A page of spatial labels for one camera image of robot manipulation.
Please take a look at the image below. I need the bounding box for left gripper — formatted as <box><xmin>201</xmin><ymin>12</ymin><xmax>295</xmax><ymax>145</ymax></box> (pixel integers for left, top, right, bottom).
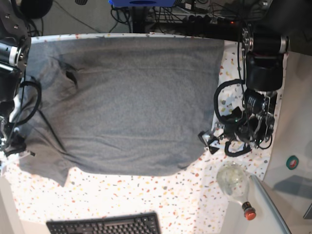
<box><xmin>198</xmin><ymin>107</ymin><xmax>275</xmax><ymax>156</ymax></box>

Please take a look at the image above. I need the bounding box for black keyboard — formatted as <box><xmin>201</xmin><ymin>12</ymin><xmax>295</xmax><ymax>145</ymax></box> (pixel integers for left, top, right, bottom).
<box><xmin>46</xmin><ymin>213</ymin><xmax>161</xmax><ymax>234</ymax></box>

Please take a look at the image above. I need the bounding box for blue box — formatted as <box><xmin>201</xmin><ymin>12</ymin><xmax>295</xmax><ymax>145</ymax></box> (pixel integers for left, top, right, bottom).
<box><xmin>108</xmin><ymin>0</ymin><xmax>181</xmax><ymax>7</ymax></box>

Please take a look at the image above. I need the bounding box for terrazzo pattern tablecloth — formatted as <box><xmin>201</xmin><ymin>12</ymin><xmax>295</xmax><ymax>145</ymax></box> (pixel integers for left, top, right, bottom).
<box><xmin>0</xmin><ymin>32</ymin><xmax>290</xmax><ymax>234</ymax></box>

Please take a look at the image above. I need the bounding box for black round stand base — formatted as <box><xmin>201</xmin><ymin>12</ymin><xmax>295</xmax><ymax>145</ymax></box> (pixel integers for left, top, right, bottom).
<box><xmin>20</xmin><ymin>0</ymin><xmax>53</xmax><ymax>19</ymax></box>

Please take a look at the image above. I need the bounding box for wire rack shelf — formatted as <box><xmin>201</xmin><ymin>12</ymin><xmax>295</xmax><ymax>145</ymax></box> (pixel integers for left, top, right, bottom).
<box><xmin>147</xmin><ymin>0</ymin><xmax>237</xmax><ymax>23</ymax></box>

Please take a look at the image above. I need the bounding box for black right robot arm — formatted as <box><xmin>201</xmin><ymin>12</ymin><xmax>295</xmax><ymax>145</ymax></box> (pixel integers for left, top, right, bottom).
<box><xmin>0</xmin><ymin>0</ymin><xmax>41</xmax><ymax>173</ymax></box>

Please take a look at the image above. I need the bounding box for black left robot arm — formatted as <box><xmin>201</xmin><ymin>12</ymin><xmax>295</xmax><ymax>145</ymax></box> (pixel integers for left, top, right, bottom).
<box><xmin>198</xmin><ymin>0</ymin><xmax>312</xmax><ymax>157</ymax></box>

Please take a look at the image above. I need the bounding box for clear bottle red cap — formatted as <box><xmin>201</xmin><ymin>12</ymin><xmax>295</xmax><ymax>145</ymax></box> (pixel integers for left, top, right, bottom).
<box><xmin>216</xmin><ymin>162</ymin><xmax>256</xmax><ymax>221</ymax></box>

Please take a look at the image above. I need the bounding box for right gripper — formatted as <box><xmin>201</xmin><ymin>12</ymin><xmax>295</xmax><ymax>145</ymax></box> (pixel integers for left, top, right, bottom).
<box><xmin>0</xmin><ymin>117</ymin><xmax>36</xmax><ymax>176</ymax></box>

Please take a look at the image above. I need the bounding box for green tape roll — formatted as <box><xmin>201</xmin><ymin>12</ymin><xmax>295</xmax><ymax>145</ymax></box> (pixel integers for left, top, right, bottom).
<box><xmin>286</xmin><ymin>156</ymin><xmax>299</xmax><ymax>170</ymax></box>

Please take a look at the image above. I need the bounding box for grey t-shirt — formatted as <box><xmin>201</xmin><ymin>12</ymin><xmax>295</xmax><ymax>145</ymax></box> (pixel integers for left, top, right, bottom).
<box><xmin>19</xmin><ymin>37</ymin><xmax>224</xmax><ymax>185</ymax></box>

